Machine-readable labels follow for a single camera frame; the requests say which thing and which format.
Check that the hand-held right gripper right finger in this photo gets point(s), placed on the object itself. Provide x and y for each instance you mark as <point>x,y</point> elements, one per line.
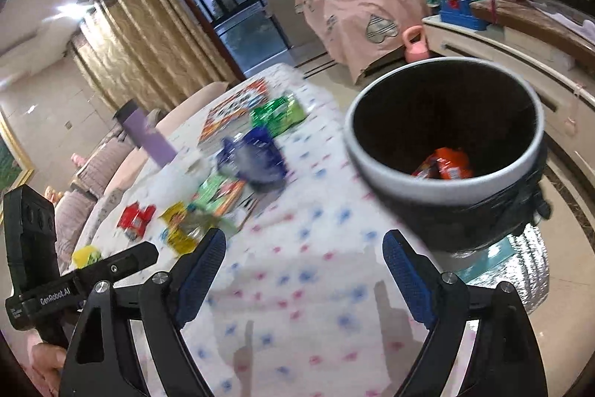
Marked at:
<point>409,280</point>

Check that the pink heart-print cover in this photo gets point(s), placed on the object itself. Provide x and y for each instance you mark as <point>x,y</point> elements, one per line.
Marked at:
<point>362,6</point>

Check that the beige sofa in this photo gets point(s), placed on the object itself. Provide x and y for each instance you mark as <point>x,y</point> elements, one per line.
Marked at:
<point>195,104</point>

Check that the red snack packet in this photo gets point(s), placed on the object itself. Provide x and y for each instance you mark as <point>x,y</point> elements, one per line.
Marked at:
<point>135,218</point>

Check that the yellow snack packet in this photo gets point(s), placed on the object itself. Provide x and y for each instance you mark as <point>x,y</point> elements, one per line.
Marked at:
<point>179,225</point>

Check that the blue snack packet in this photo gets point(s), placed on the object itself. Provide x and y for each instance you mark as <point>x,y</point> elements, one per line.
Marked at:
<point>255,155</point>

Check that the blue toy cash register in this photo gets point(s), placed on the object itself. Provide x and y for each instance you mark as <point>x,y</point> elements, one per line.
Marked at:
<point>460,13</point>

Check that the silver insulated bag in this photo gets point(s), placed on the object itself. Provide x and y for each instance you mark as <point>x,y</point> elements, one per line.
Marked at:
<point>530,266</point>

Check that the gold framed picture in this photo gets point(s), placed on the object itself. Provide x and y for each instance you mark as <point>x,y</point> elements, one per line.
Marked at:
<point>14,155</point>

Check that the stack of children's books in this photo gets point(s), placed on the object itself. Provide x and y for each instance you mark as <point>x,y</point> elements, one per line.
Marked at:
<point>227,113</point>

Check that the green snack packet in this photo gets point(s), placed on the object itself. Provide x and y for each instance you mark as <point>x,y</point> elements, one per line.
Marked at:
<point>279,113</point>

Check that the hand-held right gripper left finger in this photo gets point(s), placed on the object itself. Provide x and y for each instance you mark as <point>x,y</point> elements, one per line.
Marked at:
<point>200,276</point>

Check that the orange snack packet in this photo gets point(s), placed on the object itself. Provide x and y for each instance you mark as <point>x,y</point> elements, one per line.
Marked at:
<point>446,164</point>

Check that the purple bottle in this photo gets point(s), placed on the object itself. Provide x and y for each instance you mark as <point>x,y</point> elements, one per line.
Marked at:
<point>148,141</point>

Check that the yellow-green wrapper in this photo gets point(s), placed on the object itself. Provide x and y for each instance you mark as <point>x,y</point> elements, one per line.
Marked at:
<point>86,256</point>

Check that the person's left hand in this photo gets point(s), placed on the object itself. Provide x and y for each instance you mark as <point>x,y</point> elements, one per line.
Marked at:
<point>46,367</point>

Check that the golden curtain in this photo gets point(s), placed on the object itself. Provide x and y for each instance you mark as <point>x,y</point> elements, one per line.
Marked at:
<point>148,34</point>

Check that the pink kettlebell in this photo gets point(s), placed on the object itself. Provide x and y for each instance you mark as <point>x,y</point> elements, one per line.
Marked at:
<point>415,50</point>

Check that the black bin with white rim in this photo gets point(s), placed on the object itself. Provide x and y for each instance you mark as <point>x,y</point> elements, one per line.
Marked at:
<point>465,211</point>

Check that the glass balcony door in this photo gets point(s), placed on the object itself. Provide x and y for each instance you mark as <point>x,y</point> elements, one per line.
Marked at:
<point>237,6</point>

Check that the green and orange packet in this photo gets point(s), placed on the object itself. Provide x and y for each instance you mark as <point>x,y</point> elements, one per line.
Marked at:
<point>218,192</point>

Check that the white cloth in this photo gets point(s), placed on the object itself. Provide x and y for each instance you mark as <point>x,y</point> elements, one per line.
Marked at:
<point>567,18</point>

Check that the white television cabinet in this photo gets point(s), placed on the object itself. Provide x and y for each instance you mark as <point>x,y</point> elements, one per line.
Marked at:
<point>511,53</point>

